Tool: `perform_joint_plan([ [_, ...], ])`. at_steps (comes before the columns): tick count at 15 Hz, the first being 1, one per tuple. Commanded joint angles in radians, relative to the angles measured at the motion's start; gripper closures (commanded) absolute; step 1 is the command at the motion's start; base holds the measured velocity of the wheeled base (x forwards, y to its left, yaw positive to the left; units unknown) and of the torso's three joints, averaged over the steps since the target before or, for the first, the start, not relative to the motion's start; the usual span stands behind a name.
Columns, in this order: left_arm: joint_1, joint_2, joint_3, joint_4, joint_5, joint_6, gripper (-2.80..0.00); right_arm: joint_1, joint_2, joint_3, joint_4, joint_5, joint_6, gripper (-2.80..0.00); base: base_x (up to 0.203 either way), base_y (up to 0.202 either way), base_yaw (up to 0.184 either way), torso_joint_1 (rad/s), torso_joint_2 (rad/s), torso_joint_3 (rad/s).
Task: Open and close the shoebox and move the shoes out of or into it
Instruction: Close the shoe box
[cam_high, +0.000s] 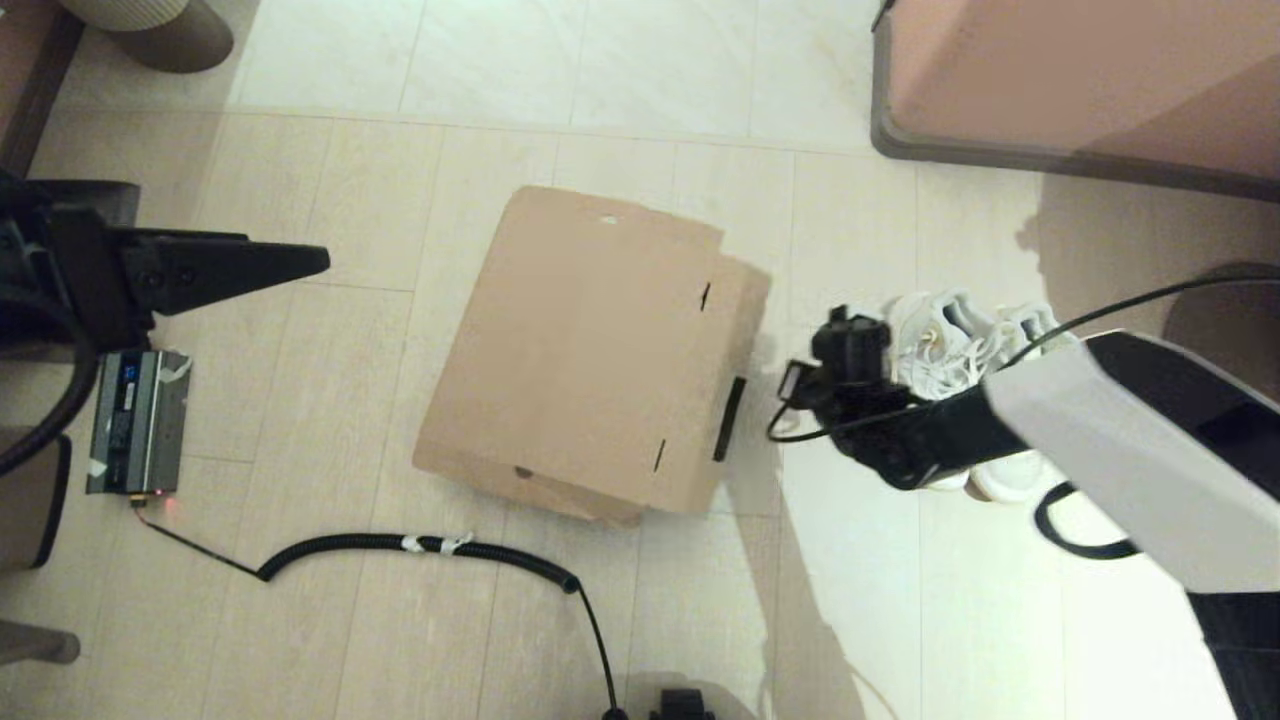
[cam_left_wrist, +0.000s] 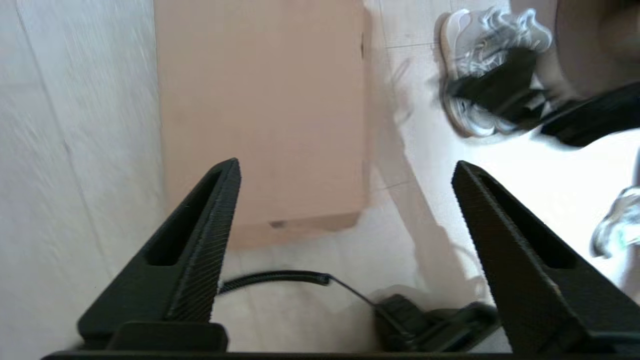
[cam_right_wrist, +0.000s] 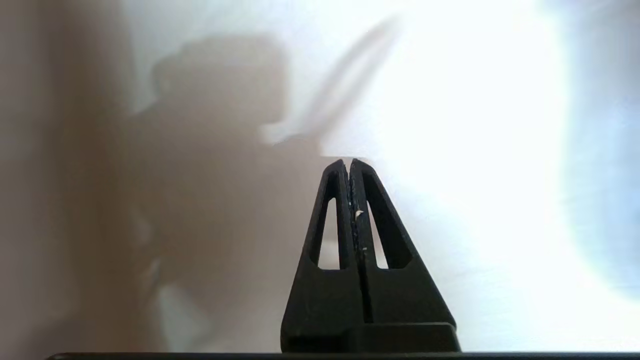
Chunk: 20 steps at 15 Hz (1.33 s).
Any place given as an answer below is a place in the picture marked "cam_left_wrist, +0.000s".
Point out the dark round stand base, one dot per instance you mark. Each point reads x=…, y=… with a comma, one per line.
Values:
x=600, y=45

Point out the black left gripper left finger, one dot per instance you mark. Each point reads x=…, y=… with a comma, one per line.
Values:
x=165, y=300

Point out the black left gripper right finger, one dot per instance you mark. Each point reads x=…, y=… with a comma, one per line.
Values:
x=540, y=300

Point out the brown cardboard shoe box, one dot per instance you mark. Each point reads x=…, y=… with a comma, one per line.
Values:
x=260, y=110

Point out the white sneaker with black logo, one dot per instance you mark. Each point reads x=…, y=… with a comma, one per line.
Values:
x=452, y=40

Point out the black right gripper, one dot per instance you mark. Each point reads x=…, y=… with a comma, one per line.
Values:
x=542, y=117

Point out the grey and black robot base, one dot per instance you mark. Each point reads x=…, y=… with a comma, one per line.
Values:
x=425, y=325

